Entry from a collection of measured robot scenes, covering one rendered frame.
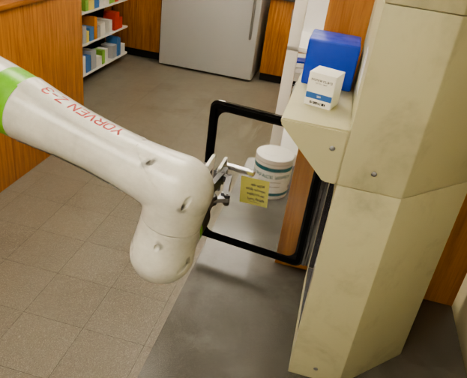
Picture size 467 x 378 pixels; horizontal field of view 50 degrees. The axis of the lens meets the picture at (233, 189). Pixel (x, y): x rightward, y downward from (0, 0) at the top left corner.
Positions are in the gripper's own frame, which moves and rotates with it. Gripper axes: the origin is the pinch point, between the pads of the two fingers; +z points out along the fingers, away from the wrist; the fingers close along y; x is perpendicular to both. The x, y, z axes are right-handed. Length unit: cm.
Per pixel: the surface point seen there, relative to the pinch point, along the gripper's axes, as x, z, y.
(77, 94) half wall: 92, 244, 170
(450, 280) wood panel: 26, 16, -63
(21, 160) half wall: 115, 167, 170
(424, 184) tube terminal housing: -15.1, -18.2, -40.7
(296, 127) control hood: -21.9, -21.9, -17.4
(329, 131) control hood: -22.3, -21.9, -22.8
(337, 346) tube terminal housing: 23.0, -21.5, -34.5
